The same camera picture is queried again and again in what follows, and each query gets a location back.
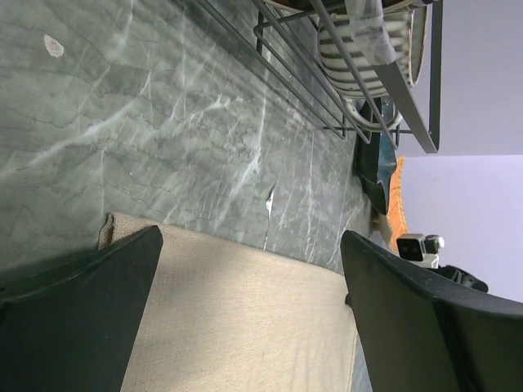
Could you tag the beige cloth napkin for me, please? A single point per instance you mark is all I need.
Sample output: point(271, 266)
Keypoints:
point(223, 316)

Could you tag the striped ceramic mug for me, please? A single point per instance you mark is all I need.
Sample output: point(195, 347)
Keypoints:
point(407, 30)

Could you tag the blue star-shaped dish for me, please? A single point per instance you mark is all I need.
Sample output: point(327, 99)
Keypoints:
point(374, 164)

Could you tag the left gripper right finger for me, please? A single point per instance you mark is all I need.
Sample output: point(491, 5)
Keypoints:
point(423, 332)

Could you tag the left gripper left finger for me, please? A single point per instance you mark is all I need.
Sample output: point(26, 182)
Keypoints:
point(71, 325)

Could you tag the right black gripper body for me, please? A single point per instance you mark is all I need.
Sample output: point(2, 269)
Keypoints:
point(464, 278)

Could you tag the orange woven fan mat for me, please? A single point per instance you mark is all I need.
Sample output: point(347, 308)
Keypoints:
point(396, 219)

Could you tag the black wire dish rack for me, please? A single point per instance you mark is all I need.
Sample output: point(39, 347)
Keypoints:
point(299, 32)

